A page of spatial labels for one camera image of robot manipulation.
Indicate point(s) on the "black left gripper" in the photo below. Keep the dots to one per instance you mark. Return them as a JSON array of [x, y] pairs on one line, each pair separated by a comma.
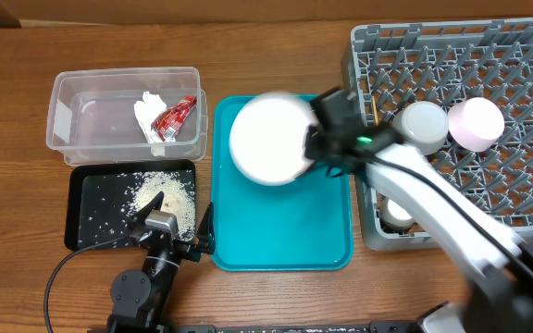
[[206, 239]]

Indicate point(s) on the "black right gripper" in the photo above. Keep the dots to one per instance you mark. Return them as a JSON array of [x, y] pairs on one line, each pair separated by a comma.
[[313, 149]]

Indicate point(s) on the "pile of rice grains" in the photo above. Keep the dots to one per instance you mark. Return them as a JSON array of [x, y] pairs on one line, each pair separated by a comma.
[[108, 202]]

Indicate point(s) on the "wooden chopstick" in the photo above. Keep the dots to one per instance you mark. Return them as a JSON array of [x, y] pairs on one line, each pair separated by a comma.
[[374, 109]]

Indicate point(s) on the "pink round plate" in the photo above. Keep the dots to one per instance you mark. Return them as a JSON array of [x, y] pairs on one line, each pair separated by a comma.
[[267, 138]]

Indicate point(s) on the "grey bowl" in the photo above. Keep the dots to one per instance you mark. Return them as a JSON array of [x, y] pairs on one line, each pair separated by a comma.
[[423, 124]]

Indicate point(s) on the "white cup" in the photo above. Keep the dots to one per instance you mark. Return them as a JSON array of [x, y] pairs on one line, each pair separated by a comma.
[[395, 217]]

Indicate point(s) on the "red snack wrapper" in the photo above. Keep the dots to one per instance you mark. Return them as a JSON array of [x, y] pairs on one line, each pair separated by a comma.
[[168, 124]]

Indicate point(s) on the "white tissue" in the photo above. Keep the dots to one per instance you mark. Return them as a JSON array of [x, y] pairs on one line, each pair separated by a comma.
[[146, 111]]

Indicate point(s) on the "pink bowl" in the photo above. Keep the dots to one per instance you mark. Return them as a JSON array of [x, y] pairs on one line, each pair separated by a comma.
[[476, 124]]

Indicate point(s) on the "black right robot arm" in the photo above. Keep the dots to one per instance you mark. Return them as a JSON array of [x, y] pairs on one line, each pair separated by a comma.
[[497, 263]]

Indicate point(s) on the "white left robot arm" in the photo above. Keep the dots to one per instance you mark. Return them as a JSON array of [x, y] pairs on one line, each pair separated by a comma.
[[140, 296]]

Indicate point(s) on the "clear plastic waste bin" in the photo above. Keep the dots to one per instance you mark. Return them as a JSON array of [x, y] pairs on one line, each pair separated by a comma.
[[91, 118]]

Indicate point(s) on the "grey dishwasher rack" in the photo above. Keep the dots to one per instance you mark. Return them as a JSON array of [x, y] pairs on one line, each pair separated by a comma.
[[447, 63]]

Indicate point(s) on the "black rectangular tray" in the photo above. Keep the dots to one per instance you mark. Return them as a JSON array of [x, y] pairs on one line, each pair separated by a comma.
[[79, 174]]

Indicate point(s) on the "teal plastic serving tray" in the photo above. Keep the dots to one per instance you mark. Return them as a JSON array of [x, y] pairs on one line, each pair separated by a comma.
[[302, 226]]

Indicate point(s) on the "black rail at table edge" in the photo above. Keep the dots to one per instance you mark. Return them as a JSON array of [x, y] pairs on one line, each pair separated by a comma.
[[384, 326]]

